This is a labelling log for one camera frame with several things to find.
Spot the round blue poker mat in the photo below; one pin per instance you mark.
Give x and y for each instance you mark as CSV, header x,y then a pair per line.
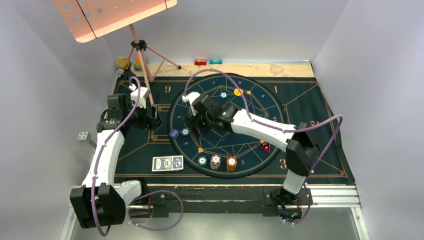
x,y
264,99

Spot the dark green rectangular poker mat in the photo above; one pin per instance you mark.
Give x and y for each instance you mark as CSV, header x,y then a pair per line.
x,y
302,99

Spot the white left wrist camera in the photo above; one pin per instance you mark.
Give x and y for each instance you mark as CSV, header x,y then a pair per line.
x,y
139,94

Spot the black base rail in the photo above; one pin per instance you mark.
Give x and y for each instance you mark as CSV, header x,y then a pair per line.
x,y
267,200

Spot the green blue chip stack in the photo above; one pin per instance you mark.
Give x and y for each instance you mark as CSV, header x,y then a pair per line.
x,y
202,161

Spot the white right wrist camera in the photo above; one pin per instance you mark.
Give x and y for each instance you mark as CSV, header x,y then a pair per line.
x,y
189,99

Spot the grey lego block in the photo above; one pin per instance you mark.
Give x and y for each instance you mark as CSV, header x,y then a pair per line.
x,y
83,136

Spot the purple small blind button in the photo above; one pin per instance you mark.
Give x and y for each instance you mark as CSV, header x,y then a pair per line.
x,y
174,133

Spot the teal toy block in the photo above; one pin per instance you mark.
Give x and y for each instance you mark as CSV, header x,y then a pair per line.
x,y
215,62

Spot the brass round knob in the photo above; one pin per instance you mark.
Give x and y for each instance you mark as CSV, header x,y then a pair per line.
x,y
123,63

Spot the blue playing card deck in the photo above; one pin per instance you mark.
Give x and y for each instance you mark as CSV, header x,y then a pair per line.
x,y
167,163

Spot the colourful stacking toy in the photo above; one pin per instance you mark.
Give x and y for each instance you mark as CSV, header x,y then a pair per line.
x,y
138,63

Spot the pink music stand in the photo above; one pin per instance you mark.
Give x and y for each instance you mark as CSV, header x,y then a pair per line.
x,y
90,19

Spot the yellow big blind button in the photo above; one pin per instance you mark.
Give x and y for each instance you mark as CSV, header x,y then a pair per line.
x,y
238,92

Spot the red toy block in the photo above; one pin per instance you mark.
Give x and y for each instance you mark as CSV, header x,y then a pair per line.
x,y
200,62

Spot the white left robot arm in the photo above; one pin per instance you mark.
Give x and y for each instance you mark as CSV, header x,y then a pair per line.
x,y
97,203

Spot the green blue poker chip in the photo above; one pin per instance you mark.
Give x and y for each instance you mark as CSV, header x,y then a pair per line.
x,y
223,95
185,132

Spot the red triangular dealer button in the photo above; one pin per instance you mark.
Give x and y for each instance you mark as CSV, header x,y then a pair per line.
x,y
265,146

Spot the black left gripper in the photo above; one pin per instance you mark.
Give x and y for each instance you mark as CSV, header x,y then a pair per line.
x,y
151,123

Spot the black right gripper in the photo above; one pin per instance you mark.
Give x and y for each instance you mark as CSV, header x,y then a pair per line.
x,y
193,120

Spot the orange chip stack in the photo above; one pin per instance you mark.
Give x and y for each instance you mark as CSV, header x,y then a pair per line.
x,y
231,164

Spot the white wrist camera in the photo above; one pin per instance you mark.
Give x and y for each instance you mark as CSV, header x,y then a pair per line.
x,y
189,99
139,94

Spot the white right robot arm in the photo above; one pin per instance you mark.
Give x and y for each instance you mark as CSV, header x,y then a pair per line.
x,y
301,150

